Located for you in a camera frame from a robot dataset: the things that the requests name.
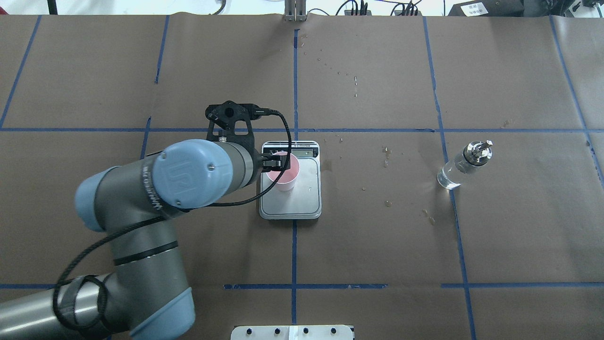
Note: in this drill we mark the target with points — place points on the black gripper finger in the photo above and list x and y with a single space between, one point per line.
280 164

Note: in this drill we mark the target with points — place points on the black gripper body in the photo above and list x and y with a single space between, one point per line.
258 162

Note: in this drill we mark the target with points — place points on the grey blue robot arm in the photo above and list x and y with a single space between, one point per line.
133 280

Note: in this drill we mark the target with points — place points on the silver digital kitchen scale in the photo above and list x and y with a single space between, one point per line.
297 195

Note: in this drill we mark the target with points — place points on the glass sauce bottle metal spout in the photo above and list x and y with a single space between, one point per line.
467 162

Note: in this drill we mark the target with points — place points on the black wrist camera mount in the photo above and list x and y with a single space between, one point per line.
233 120

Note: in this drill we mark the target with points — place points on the aluminium frame post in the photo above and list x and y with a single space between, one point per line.
295 10

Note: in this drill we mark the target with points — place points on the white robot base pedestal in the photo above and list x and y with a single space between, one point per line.
293 332

